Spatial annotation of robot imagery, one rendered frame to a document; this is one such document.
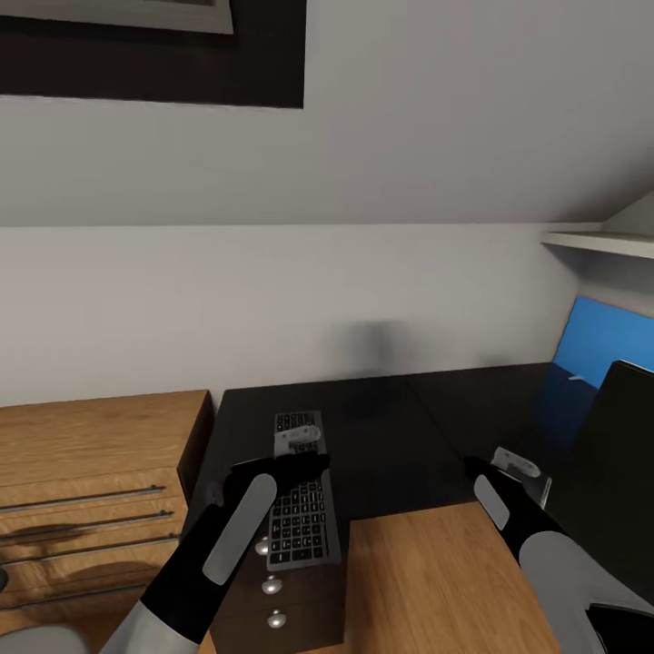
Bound keyboard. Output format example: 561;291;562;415
267;411;342;572

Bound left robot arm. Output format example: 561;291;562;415
99;426;332;654

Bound swivel chair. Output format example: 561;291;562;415
0;568;92;654

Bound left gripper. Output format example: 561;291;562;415
278;450;332;491

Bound notebook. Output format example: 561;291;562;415
507;466;551;507

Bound mouse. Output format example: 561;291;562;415
202;479;224;510

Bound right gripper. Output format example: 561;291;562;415
461;455;497;481

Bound monitor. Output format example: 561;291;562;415
547;361;654;596

